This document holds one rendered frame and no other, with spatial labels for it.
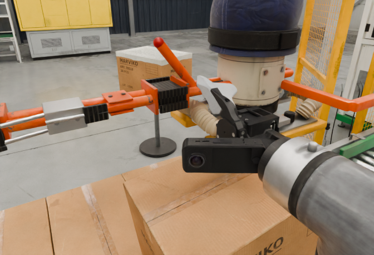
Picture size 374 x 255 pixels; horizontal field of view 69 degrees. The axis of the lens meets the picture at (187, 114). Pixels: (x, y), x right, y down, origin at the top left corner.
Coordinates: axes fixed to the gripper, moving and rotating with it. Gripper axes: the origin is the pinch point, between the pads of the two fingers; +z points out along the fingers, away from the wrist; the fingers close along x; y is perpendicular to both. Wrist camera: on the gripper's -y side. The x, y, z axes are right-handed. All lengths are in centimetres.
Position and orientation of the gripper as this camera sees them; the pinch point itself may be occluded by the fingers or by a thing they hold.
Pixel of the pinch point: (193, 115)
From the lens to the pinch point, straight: 50.8
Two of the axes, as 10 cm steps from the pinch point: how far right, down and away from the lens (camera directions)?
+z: -4.9, -3.5, 8.0
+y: 8.7, -2.0, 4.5
